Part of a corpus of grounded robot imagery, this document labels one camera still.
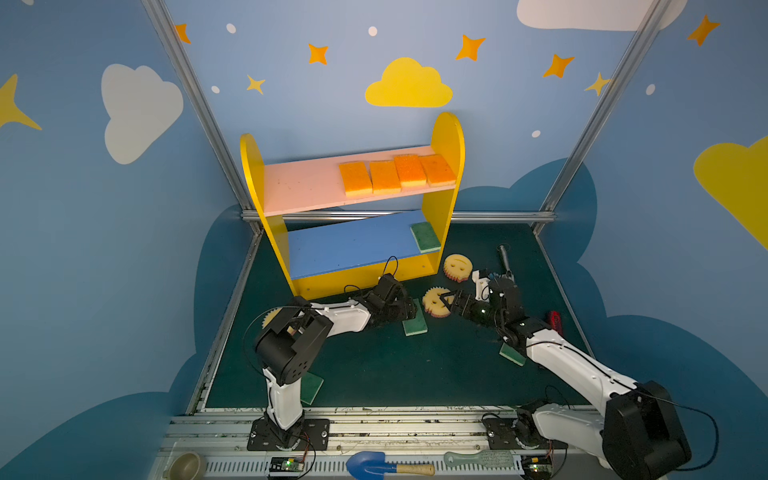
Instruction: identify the green sponge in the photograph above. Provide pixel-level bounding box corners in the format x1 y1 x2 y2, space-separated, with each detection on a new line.
499 343 526 366
410 221 441 254
300 372 324 405
402 299 428 337

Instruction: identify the orange sponge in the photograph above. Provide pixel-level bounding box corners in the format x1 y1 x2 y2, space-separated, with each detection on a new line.
339 161 373 198
419 154 456 187
369 160 401 195
394 154 427 188

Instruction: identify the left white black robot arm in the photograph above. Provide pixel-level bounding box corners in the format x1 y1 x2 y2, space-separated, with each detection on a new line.
254 273 417 433

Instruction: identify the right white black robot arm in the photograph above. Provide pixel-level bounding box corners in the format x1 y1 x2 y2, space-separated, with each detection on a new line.
423 276 692 479

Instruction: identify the yellow smiley sponge near shelf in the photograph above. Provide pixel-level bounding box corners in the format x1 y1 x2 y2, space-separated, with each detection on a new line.
443 254 474 283

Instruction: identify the yellow shelf with pink and blue boards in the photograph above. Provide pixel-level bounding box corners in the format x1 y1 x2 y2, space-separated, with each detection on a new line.
240 112 466 299

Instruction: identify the yellow smiley sponge centre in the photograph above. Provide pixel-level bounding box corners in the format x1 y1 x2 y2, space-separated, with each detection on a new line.
422 287 451 318

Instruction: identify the metal trowel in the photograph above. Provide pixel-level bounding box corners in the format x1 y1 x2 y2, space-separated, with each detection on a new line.
498 244 515 281

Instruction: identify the yellow smiley sponge left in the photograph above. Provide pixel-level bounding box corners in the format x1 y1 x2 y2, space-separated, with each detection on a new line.
262 307 282 329

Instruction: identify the right circuit board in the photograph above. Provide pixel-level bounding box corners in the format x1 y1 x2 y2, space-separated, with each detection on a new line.
521 456 553 480

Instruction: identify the circuit board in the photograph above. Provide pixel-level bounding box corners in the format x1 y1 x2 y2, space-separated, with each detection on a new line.
267 456 305 477
521 456 553 480

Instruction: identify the blue toy shovel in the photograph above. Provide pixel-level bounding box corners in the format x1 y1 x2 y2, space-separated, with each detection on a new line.
346 451 436 480

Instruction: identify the left circuit board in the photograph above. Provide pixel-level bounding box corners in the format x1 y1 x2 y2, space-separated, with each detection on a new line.
267 456 305 477

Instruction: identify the beige bowl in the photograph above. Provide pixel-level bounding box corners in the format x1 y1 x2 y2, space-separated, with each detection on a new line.
163 452 207 480

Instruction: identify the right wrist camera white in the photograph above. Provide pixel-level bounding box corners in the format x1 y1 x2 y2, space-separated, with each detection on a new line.
471 269 490 302

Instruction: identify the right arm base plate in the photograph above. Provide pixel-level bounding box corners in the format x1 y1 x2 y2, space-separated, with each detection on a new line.
481 413 566 450

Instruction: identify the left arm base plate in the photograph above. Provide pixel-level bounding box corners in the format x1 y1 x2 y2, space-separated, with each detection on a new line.
246 417 330 452

